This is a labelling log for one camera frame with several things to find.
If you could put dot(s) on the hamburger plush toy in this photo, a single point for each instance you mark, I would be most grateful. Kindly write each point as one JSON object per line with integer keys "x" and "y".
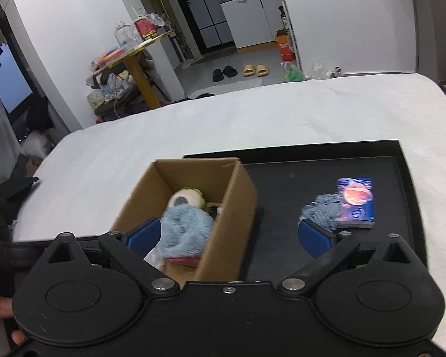
{"x": 184, "y": 198}

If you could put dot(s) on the clear plastic bag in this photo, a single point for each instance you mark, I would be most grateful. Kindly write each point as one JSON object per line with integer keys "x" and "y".
{"x": 321, "y": 71}

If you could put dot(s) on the yellow slipper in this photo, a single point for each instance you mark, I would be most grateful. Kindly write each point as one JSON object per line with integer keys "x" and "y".
{"x": 249, "y": 70}
{"x": 262, "y": 70}

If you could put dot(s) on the pile of clutter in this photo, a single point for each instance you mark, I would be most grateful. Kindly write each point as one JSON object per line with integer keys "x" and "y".
{"x": 107, "y": 93}

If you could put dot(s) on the black slipper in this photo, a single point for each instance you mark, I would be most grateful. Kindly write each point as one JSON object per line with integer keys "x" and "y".
{"x": 218, "y": 75}
{"x": 230, "y": 71}

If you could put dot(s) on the dark cloth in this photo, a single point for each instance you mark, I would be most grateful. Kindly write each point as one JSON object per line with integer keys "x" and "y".
{"x": 7, "y": 197}

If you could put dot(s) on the blue packet with orange circle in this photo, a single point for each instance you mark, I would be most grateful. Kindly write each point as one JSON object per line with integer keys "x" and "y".
{"x": 356, "y": 200}

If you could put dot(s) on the black tray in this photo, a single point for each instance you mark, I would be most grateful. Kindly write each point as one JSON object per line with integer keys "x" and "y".
{"x": 282, "y": 193}

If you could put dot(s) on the colourful packets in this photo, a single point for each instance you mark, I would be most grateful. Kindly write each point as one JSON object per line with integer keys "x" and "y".
{"x": 106, "y": 58}

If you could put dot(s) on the brown cardboard box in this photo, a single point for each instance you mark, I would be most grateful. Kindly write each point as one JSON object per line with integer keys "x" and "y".
{"x": 230, "y": 230}

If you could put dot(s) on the green plastic bag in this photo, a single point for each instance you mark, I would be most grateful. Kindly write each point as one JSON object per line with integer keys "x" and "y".
{"x": 293, "y": 72}

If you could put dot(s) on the white cabinet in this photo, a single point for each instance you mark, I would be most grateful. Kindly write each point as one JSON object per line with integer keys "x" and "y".
{"x": 249, "y": 22}

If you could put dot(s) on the glass jar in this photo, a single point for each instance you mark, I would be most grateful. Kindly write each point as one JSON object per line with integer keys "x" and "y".
{"x": 122, "y": 35}

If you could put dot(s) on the black and white small toy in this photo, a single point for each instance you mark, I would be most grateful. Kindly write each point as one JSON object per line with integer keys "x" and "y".
{"x": 215, "y": 210}

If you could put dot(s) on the grey fluffy plush toy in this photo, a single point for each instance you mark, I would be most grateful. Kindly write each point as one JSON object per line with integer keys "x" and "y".
{"x": 186, "y": 227}

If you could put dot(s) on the blue window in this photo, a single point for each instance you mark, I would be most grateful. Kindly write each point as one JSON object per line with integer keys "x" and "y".
{"x": 15, "y": 81}

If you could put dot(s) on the white bag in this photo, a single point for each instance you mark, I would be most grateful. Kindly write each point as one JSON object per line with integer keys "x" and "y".
{"x": 35, "y": 145}

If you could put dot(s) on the red box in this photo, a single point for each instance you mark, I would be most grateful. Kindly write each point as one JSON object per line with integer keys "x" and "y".
{"x": 144, "y": 28}

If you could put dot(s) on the dark panelled sliding door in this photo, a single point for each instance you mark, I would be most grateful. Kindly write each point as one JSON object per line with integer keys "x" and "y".
{"x": 204, "y": 7}

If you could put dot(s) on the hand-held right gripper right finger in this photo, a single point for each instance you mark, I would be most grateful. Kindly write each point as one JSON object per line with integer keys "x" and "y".
{"x": 314, "y": 238}

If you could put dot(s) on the yellow round table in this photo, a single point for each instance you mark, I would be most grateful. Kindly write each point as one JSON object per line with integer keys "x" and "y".
{"x": 141, "y": 78}

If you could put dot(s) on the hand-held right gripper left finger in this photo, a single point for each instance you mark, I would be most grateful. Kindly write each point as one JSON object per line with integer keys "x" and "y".
{"x": 145, "y": 234}

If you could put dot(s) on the grey-blue knitted cloth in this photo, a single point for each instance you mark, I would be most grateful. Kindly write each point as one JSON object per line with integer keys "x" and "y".
{"x": 321, "y": 210}

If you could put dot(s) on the orange carton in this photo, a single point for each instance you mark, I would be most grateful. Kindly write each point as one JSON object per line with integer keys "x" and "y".
{"x": 284, "y": 46}

